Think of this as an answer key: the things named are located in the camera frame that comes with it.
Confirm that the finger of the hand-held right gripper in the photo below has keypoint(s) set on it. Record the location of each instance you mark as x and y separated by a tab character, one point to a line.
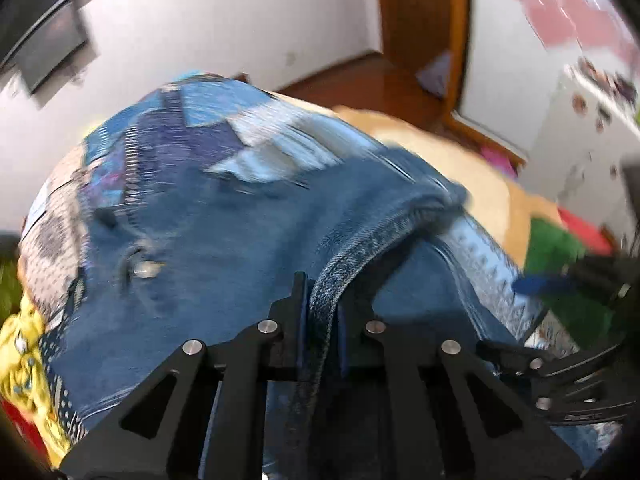
542	284
520	360

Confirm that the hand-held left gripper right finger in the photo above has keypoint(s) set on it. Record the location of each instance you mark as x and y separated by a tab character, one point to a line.
342	340

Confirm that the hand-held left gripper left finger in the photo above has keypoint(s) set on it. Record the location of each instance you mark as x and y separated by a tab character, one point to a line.
301	320

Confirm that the blue denim jeans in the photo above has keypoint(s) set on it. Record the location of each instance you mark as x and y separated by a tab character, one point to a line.
240	240

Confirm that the green cloth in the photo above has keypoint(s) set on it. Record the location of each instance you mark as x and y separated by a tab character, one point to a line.
550	255

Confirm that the red cloth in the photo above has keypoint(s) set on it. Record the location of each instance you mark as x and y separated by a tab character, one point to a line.
585	230

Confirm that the tan bed sheet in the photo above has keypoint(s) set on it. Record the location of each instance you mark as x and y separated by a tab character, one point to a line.
475	180

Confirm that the white cabinet with stickers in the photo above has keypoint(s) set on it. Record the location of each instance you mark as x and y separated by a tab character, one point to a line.
565	135

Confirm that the blue patchwork printed blanket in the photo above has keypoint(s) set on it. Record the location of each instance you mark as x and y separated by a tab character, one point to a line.
200	110

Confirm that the purple cloth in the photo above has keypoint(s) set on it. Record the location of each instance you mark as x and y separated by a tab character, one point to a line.
436	74

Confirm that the yellow patterned cloth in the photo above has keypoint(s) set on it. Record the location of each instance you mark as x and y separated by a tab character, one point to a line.
25	360

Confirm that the red fabric item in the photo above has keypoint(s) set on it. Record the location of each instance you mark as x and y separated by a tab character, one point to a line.
20	425

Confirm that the pink wall decoration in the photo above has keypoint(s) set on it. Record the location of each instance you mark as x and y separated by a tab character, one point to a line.
565	10

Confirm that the wooden door frame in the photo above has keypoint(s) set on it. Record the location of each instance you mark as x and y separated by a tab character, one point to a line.
415	10

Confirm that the black wall television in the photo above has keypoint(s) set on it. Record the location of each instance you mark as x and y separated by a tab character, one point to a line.
45	45

